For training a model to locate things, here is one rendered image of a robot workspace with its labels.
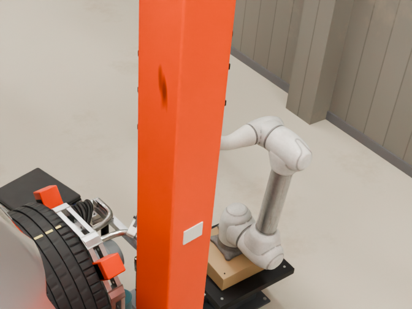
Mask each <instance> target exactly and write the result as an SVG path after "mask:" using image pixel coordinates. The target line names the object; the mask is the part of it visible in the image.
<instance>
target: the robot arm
mask: <svg viewBox="0 0 412 309"><path fill-rule="evenodd" d="M256 144H258V145H259V146H261V147H263V148H265V149H266V150H267V151H268V152H269V159H270V166H271V171H270V175H269V179H268V182H267V186H266V189H265V193H264V198H263V201H262V205H261V209H260V212H259V216H258V219H257V222H256V221H255V220H254V218H253V216H252V215H251V212H250V210H249V208H248V207H247V206H246V205H244V204H242V203H239V202H234V203H232V204H230V205H229V206H227V207H226V208H225V209H224V211H223V212H222V214H221V217H220V221H219V225H217V228H218V230H219V234H217V235H213V236H211V237H210V241H211V242H213V243H214V244H215V246H216V247H217V248H218V249H219V250H220V252H221V253H222V254H223V256H224V258H225V260H227V261H230V260H231V259H233V258H234V257H236V256H239V255H241V254H244V255H245V256H246V257H247V258H248V259H249V260H250V261H251V262H252V263H254V264H255V265H257V266H258V267H260V268H262V269H266V270H272V269H275V268H276V267H278V266H279V265H280V264H281V262H282V261H283V256H284V251H283V247H282V246H281V240H280V232H279V230H278V228H277V226H278V222H279V220H280V216H281V212H282V209H283V205H284V202H285V199H286V196H287V193H288V189H289V185H290V182H291V179H292V175H293V174H294V173H296V172H299V171H302V170H304V169H306V168H307V167H308V166H309V165H310V163H311V160H312V152H311V150H310V147H309V146H308V145H307V143H306V142H305V141H304V140H303V139H302V138H301V137H299V136H298V135H297V134H296V133H295V132H293V131H291V130H290V129H288V128H286V127H285V126H284V123H283V121H282V120H281V118H279V117H277V116H263V117H260V118H257V119H255V120H253V121H250V122H249V123H247V124H245V125H243V126H242V127H240V128H239V129H238V130H236V131H234V132H233V133H232V134H229V135H226V136H221V145H220V150H233V149H237V148H242V147H248V146H253V145H256ZM133 218H134V219H133V221H132V223H131V225H130V227H129V229H128V231H127V233H126V235H128V236H130V237H132V238H134V236H135V233H136V232H137V215H136V216H134V217H133Z"/></svg>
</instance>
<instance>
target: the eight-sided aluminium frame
mask: <svg viewBox="0 0 412 309"><path fill-rule="evenodd" d="M52 210H53V211H54V212H55V213H56V214H57V215H59V216H60V217H61V219H62V220H63V221H64V222H65V223H66V224H67V225H68V226H69V228H70V229H71V230H72V232H73V233H74V234H75V236H76V237H77V238H78V240H79V241H80V243H81V244H82V246H83V247H84V249H85V251H86V253H87V255H88V256H89V258H90V260H91V262H92V263H93V262H95V261H97V260H98V258H97V256H96V253H95V252H94V250H96V251H97V253H98V255H99V257H100V259H101V258H103V257H105V256H106V255H108V254H107V252H106V249H105V247H104V245H103V241H102V239H101V238H100V236H99V235H98V233H97V232H96V231H94V230H93V229H92V228H91V227H90V226H89V225H88V224H87V223H86V222H85V221H84V220H83V219H82V218H81V217H80V216H79V215H78V214H77V213H76V212H75V211H74V210H73V209H72V208H71V206H70V205H68V204H67V203H63V204H61V205H59V206H57V207H55V208H52ZM67 217H68V218H69V219H70V220H71V221H70V220H69V219H68V218H67ZM73 223H75V224H76V225H77V226H78V227H79V228H80V229H81V230H82V232H83V233H84V234H85V235H83V234H82V232H81V231H80V230H79V229H78V228H77V227H76V226H75V225H74V224H73ZM110 281H111V283H112V285H110V284H109V282H108V280H104V281H101V283H102V286H103V288H104V291H105V294H106V296H107V300H108V303H109V307H110V309H125V297H126V294H125V291H124V287H123V284H122V283H121V282H120V279H119V278H118V275H117V276H115V277H113V278H111V279H110Z"/></svg>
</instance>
